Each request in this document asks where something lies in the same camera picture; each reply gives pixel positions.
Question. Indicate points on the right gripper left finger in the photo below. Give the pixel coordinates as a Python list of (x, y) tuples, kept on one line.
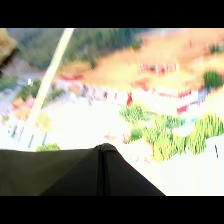
[(86, 176)]

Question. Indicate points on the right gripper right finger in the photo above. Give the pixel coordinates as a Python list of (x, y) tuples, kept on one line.
[(123, 176)]

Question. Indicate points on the dark green garment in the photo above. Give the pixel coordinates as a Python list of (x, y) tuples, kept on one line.
[(23, 170)]

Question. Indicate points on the beige garment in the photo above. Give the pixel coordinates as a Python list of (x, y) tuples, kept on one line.
[(5, 46)]

